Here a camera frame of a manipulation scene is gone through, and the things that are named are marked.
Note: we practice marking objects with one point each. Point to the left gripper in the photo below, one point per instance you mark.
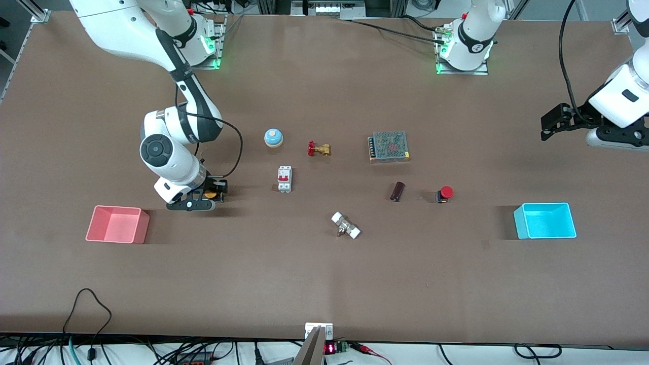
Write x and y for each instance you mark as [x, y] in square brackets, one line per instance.
[579, 115]

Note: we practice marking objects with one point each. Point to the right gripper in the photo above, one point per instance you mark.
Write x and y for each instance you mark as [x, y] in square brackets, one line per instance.
[215, 185]

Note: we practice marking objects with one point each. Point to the yellow push button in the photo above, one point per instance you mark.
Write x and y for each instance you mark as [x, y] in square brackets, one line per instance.
[210, 193]

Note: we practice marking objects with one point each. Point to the red push button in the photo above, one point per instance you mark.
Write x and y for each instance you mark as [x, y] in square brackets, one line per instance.
[446, 191]

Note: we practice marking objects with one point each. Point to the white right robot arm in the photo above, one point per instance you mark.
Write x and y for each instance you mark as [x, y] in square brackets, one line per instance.
[116, 25]

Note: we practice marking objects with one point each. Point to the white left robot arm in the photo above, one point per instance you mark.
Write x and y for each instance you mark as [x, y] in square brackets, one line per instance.
[474, 30]

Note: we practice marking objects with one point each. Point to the white red circuit breaker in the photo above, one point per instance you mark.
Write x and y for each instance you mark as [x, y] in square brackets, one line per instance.
[284, 178]

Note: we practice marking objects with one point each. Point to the blue service bell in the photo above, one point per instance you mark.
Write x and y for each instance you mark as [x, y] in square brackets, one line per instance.
[273, 138]

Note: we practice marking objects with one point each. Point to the cyan plastic box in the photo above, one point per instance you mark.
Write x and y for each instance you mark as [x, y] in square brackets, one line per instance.
[545, 222]

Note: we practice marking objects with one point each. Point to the pink plastic box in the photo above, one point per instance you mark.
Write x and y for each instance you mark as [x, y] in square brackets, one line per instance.
[116, 225]

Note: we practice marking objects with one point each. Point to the metal fitting white ends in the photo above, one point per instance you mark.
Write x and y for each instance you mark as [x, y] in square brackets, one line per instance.
[346, 225]

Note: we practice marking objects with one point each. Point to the dark power strip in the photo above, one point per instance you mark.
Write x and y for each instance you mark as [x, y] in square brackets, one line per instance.
[195, 360]

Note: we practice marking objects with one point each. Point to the metal mesh power supply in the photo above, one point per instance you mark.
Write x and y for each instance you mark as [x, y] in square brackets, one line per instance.
[389, 147]

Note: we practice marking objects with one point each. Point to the dark brown cylinder capacitor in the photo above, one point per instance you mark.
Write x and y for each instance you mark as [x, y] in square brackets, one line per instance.
[397, 191]

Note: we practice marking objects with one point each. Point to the red digit display module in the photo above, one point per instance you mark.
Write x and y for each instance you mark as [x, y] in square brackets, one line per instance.
[329, 348]

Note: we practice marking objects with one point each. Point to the white lit device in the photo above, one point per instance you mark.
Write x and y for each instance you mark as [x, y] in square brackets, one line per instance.
[329, 9]

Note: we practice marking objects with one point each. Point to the red alligator clip lead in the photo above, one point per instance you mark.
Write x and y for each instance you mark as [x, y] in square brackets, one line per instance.
[367, 350]

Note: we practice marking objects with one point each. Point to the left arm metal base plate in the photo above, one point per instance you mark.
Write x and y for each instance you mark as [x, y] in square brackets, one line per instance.
[481, 72]

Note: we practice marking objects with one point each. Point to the aluminium corner bracket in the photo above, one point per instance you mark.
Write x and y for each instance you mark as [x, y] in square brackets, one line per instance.
[621, 26]
[40, 16]

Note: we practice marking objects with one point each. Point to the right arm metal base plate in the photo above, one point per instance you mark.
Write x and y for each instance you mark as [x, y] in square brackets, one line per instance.
[217, 58]

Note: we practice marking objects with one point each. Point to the white camera bracket plate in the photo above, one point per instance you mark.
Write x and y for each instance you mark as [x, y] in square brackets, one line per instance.
[327, 332]

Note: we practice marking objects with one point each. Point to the grey aluminium camera bar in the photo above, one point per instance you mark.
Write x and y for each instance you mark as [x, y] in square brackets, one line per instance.
[310, 351]

